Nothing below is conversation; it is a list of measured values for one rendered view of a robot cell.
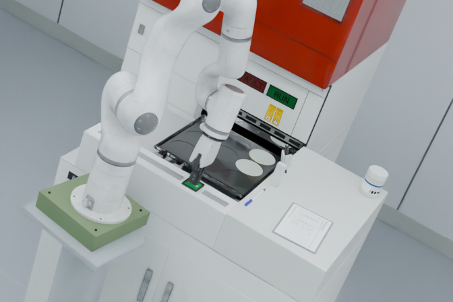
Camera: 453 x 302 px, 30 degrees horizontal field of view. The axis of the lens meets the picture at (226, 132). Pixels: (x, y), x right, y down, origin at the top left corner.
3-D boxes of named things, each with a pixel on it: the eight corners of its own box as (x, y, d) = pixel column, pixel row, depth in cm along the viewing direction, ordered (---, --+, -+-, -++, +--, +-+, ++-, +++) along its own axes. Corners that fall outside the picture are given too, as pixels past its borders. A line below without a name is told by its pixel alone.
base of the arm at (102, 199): (99, 231, 247) (116, 180, 238) (56, 195, 255) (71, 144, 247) (143, 214, 262) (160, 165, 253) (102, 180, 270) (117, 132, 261)
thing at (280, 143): (195, 116, 329) (201, 96, 325) (292, 170, 317) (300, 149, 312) (192, 117, 328) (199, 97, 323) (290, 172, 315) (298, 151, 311)
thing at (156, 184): (90, 156, 289) (100, 121, 282) (226, 236, 273) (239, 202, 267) (74, 165, 281) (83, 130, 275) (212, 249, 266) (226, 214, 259)
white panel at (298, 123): (121, 79, 343) (145, -11, 323) (294, 175, 320) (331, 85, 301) (116, 81, 340) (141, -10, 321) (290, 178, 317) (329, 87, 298)
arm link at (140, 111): (135, 115, 251) (155, 146, 240) (100, 107, 244) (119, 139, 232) (213, -33, 234) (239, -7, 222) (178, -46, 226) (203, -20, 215)
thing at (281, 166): (274, 176, 286) (288, 144, 280) (284, 182, 285) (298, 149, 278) (267, 183, 281) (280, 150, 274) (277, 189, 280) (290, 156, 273)
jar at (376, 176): (363, 184, 300) (373, 162, 296) (380, 193, 298) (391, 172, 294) (356, 191, 294) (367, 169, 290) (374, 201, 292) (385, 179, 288)
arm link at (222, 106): (197, 118, 260) (218, 132, 254) (214, 79, 256) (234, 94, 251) (215, 118, 266) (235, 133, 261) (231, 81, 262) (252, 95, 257)
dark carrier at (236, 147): (205, 117, 321) (206, 116, 321) (284, 160, 312) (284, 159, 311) (158, 147, 293) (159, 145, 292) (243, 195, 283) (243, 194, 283)
